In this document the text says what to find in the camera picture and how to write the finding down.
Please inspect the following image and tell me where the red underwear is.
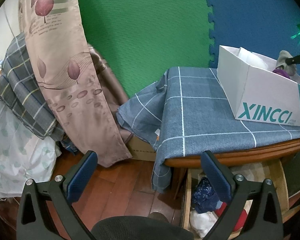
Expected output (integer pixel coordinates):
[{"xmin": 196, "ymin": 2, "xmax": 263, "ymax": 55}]
[{"xmin": 214, "ymin": 201, "xmax": 248, "ymax": 231}]

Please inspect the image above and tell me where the white underwear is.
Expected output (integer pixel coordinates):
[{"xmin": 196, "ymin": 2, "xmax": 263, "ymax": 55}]
[{"xmin": 190, "ymin": 210, "xmax": 217, "ymax": 238}]

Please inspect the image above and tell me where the navy patterned underwear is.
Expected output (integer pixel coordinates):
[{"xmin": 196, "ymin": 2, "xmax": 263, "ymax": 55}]
[{"xmin": 191, "ymin": 177, "xmax": 222, "ymax": 214}]

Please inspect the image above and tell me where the wooden drawer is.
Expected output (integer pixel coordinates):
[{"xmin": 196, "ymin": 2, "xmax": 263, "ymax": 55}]
[{"xmin": 181, "ymin": 160, "xmax": 300, "ymax": 239}]

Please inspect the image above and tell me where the purple underwear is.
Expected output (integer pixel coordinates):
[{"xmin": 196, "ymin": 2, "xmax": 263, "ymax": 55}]
[{"xmin": 273, "ymin": 69, "xmax": 290, "ymax": 79}]

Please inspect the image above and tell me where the white patterned bedsheet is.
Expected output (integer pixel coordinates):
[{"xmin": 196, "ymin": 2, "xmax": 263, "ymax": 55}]
[{"xmin": 0, "ymin": 100, "xmax": 61, "ymax": 200}]

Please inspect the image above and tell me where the wooden nightstand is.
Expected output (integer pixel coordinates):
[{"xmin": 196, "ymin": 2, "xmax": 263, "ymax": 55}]
[{"xmin": 164, "ymin": 138, "xmax": 300, "ymax": 168}]

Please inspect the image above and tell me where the black office chair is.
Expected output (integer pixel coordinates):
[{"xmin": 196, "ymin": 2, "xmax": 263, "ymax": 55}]
[{"xmin": 91, "ymin": 212, "xmax": 194, "ymax": 239}]

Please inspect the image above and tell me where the white XINCCI shoe box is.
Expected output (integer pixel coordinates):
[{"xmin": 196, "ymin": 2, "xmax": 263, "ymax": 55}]
[{"xmin": 217, "ymin": 46, "xmax": 300, "ymax": 127}]

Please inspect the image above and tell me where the cardboard box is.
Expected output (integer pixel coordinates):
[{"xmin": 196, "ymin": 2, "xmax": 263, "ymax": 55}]
[{"xmin": 126, "ymin": 136, "xmax": 156, "ymax": 162}]

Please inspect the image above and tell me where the blue checked cloth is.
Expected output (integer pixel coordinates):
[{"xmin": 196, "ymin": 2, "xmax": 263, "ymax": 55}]
[{"xmin": 116, "ymin": 67, "xmax": 300, "ymax": 192}]

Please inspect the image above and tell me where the grey plaid pillow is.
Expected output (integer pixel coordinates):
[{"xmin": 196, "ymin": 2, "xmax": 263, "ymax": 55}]
[{"xmin": 0, "ymin": 33, "xmax": 65, "ymax": 141}]

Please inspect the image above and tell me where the beige floral curtain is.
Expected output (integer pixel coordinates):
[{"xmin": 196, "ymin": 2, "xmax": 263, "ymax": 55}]
[{"xmin": 19, "ymin": 0, "xmax": 131, "ymax": 167}]

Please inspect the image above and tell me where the blue foam mat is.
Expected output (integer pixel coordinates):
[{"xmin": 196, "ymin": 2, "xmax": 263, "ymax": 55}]
[{"xmin": 206, "ymin": 0, "xmax": 300, "ymax": 68}]

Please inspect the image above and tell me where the green foam mat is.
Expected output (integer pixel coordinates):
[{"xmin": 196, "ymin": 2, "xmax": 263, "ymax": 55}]
[{"xmin": 78, "ymin": 0, "xmax": 213, "ymax": 96}]

